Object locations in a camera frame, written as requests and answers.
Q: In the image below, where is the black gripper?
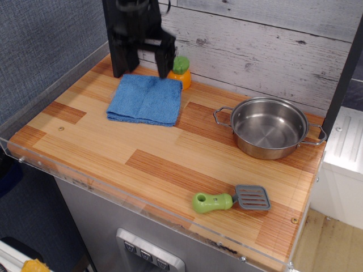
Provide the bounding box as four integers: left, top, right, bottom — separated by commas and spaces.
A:
111, 1, 176, 78

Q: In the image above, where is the orange toy carrot green top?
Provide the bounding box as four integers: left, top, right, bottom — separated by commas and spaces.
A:
167, 56, 191, 90

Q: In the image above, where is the blue cloth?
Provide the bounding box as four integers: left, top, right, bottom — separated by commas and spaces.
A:
106, 74, 182, 127

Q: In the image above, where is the stainless steel pot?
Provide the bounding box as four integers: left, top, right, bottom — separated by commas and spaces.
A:
213, 97, 327, 160

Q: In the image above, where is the clear acrylic table guard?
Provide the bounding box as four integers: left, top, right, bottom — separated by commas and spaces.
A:
1, 45, 324, 271

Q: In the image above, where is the silver dispenser button panel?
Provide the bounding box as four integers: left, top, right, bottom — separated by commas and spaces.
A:
116, 228, 186, 271

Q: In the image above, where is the white ribbed box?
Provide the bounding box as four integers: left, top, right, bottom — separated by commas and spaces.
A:
310, 107, 362, 229

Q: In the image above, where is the yellow object bottom left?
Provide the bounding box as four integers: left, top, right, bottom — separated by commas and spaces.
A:
21, 259, 50, 272

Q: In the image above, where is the toy spatula green handle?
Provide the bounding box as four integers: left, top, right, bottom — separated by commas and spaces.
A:
192, 185, 271, 214

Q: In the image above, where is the dark right upright post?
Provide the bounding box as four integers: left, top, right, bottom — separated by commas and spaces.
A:
322, 18, 362, 138

